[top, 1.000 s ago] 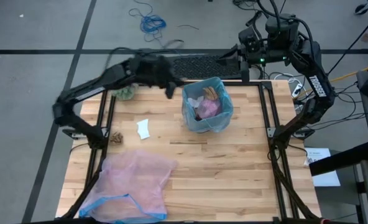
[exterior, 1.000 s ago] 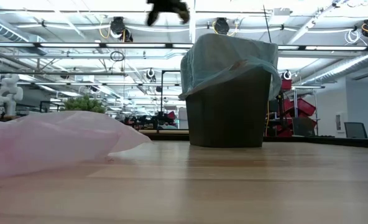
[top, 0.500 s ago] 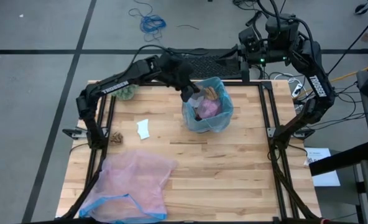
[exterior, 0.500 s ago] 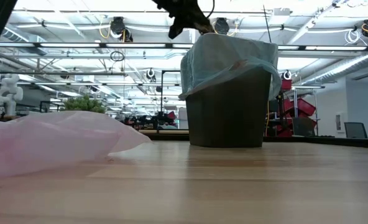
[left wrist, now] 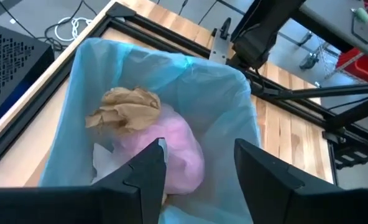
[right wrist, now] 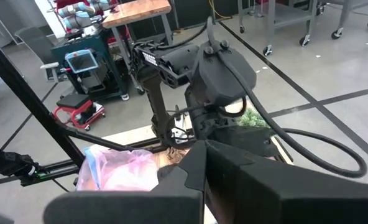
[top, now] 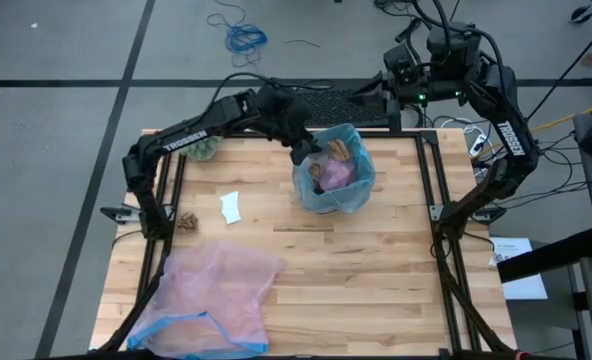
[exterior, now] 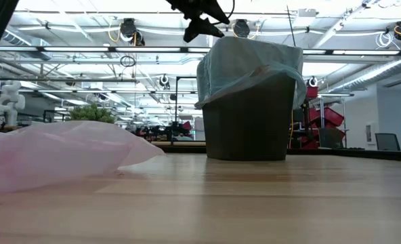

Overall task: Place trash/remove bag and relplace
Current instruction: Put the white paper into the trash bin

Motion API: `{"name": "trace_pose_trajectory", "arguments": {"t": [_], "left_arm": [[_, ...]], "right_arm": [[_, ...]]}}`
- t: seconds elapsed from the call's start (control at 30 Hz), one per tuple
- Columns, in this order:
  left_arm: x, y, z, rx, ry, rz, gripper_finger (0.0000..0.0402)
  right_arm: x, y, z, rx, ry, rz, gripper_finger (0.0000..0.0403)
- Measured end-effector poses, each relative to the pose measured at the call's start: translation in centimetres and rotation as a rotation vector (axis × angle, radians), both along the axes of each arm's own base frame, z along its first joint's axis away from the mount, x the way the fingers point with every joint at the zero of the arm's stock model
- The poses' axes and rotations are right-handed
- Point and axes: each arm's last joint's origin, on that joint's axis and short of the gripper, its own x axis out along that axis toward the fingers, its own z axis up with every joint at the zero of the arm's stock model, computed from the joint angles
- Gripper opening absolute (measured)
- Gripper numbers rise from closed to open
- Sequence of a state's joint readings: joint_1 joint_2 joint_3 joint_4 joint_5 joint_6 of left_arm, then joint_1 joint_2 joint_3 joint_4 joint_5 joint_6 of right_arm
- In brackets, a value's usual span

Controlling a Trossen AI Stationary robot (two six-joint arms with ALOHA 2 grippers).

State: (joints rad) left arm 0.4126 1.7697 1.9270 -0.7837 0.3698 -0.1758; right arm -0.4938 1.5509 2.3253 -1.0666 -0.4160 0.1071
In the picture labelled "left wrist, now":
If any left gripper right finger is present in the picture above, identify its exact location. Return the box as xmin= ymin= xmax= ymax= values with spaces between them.
xmin=233 ymin=138 xmax=368 ymax=224

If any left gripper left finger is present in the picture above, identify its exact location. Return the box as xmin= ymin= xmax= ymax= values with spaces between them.
xmin=0 ymin=138 xmax=168 ymax=224

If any white paper scrap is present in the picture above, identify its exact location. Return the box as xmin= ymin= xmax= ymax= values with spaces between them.
xmin=91 ymin=142 xmax=132 ymax=185

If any pink plastic bag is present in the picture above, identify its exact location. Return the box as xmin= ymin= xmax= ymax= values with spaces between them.
xmin=114 ymin=104 xmax=206 ymax=195

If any brown paper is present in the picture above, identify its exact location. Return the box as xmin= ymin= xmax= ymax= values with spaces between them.
xmin=85 ymin=86 xmax=162 ymax=135

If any blue trash bag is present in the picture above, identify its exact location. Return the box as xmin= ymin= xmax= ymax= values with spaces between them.
xmin=39 ymin=37 xmax=263 ymax=224

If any red storage bin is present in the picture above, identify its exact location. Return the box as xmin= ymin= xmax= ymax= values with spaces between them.
xmin=336 ymin=18 xmax=368 ymax=83

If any black perforated floor panel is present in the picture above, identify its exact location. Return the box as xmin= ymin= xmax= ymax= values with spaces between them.
xmin=0 ymin=21 xmax=55 ymax=133

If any grey desk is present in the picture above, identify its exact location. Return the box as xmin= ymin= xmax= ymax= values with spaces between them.
xmin=298 ymin=0 xmax=368 ymax=58

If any white cable coil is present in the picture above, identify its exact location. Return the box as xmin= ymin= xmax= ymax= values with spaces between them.
xmin=53 ymin=16 xmax=93 ymax=43

